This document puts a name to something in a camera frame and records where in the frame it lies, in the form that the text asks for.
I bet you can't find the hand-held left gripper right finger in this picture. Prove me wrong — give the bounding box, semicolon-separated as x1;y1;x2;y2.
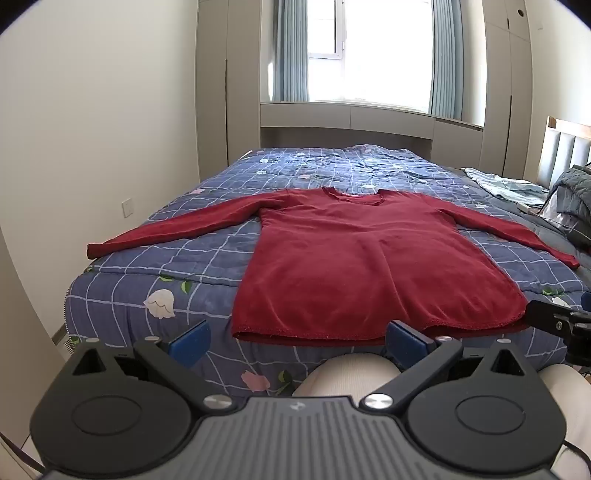
361;319;533;412

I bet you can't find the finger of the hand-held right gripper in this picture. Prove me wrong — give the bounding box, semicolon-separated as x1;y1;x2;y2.
525;299;578;335

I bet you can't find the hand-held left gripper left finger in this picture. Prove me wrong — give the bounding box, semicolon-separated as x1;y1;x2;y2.
69;320;237;414

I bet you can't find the red long-sleeved sweater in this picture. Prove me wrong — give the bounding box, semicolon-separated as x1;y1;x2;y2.
87;186;581;346

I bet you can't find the person's right leg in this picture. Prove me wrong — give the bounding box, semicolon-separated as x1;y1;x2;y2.
539;364;591;480

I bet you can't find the person's leg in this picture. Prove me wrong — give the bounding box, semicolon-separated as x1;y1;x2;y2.
293;354;403;398
539;364;591;480

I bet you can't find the person's left leg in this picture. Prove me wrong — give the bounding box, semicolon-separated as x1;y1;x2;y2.
293;354;403;398

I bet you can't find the blue plaid floral quilt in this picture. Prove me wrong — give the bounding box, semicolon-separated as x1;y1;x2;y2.
64;145;583;398

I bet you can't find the grey quilted jacket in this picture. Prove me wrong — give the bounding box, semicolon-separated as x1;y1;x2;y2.
546;164;591;241

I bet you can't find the light blue cloth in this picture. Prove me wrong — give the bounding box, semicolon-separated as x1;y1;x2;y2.
462;167;549;206

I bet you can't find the padded wooden headboard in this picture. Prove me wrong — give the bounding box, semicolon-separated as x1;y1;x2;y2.
534;115;591;195

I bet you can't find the beige bed headboard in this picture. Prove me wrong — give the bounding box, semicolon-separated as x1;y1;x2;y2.
259;100;485;172

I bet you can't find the grey tall wardrobe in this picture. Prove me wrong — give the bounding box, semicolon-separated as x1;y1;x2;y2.
196;0;278;168
479;0;591;186

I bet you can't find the blue-grey curtain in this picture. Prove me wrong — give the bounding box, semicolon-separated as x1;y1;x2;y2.
429;0;465;119
271;0;311;103

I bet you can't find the bright window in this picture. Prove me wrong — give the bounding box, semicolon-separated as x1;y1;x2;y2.
307;0;435;112

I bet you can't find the black cable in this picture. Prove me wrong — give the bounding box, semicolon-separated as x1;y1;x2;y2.
560;439;591;464

